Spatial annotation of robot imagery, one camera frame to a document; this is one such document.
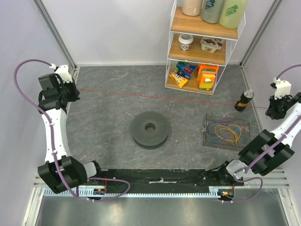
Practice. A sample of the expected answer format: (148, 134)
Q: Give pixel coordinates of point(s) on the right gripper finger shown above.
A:
(269, 114)
(269, 108)

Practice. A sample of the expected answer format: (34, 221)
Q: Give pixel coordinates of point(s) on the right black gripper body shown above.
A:
(272, 111)

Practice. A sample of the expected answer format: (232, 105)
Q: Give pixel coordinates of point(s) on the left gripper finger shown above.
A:
(74, 88)
(77, 97)

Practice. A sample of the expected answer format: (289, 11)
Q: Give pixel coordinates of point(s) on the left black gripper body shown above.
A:
(67, 90)

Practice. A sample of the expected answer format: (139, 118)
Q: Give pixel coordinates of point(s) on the black cable spool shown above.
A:
(150, 130)

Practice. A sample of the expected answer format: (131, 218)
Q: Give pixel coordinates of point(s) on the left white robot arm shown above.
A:
(60, 171)

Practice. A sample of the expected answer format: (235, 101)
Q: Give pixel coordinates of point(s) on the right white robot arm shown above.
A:
(266, 151)

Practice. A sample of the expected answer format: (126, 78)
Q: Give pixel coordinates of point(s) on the black yellow drink can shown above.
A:
(244, 100)

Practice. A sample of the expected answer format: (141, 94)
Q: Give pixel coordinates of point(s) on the orange yellow snack box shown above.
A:
(206, 76)

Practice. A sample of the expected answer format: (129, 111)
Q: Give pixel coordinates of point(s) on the white chocolate dessert tub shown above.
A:
(211, 44)

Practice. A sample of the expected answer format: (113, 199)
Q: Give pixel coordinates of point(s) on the yellow candy bag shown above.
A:
(179, 80)

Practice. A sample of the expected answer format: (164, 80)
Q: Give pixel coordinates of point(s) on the blue green snack box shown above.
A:
(185, 69)

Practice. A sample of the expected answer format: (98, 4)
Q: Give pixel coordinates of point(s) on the light green bottle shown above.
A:
(232, 13)

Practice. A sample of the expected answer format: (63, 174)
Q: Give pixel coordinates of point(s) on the white paper cup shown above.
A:
(185, 41)

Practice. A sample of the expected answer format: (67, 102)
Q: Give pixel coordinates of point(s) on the grey green bottle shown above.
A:
(211, 10)

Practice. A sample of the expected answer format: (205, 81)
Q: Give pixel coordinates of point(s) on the beige bottle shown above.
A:
(192, 7)

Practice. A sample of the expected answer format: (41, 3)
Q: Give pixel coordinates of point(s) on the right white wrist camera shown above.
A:
(282, 88)

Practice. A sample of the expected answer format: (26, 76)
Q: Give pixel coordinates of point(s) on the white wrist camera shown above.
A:
(282, 88)
(62, 71)

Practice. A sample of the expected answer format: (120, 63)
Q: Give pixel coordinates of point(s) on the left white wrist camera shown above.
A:
(62, 71)

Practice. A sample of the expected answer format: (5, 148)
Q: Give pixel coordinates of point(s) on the clear box of wires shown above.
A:
(226, 133)

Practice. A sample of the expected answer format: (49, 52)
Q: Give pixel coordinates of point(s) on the white wire wooden shelf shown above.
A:
(198, 52)

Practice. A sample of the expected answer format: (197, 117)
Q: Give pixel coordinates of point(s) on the grey slotted cable duct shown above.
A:
(94, 193)

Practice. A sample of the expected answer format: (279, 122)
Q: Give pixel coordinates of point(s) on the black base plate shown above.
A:
(165, 181)

